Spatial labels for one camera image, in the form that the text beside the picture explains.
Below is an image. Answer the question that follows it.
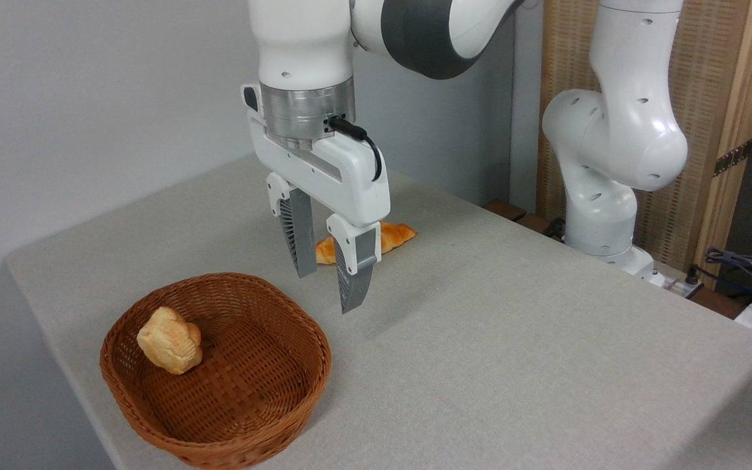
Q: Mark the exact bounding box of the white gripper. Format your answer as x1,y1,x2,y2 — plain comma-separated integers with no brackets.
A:
241,84,392,315

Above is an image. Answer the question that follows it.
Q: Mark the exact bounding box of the long braided bread loaf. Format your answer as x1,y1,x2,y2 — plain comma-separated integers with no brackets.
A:
315,221,417,265

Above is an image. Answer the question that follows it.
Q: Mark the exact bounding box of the brown wicker basket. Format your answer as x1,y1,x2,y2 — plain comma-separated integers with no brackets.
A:
99,272,332,470

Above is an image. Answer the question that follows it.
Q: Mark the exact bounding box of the small pale bread roll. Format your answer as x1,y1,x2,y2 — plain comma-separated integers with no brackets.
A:
136,306,204,375

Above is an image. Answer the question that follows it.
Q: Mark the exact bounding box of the brown wooden foot block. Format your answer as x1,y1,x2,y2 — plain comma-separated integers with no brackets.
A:
484,200,527,223

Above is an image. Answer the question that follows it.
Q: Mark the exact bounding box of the metal screen hinge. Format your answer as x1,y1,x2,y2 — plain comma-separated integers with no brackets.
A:
713,139,752,177

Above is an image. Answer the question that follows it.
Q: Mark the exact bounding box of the wooden folding screen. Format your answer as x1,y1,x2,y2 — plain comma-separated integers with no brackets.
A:
536,0,752,291

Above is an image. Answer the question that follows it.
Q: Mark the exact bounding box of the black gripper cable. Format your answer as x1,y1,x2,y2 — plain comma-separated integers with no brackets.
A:
327,116,383,183

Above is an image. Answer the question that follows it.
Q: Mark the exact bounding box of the bundle of dark cables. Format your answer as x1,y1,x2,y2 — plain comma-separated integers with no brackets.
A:
704,247,752,307

